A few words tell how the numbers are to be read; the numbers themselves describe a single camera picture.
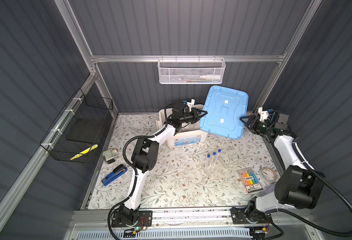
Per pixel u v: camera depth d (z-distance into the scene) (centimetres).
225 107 89
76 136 70
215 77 87
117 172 86
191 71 123
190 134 92
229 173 89
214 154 80
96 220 75
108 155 87
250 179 85
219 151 81
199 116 84
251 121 75
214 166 92
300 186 43
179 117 77
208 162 90
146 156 59
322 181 39
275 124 65
